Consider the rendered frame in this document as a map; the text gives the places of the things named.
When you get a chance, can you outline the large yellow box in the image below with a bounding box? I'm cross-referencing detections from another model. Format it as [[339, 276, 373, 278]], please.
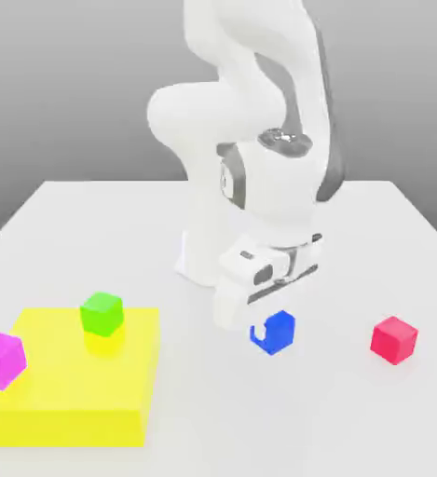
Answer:
[[0, 307, 161, 448]]

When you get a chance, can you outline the small magenta cube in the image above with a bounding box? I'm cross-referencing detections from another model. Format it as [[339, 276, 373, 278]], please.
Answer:
[[0, 331, 28, 391]]

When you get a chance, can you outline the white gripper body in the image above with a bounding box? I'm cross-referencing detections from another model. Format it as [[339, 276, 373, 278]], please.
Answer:
[[212, 262, 321, 333]]

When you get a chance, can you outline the small blue cube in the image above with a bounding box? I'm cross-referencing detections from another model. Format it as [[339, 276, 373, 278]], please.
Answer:
[[249, 309, 296, 356]]

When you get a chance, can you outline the small red cube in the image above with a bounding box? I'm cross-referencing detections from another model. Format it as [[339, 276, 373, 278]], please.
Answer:
[[369, 315, 419, 366]]

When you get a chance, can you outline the small green cube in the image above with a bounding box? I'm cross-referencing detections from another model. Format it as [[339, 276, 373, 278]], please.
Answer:
[[79, 291, 125, 339]]

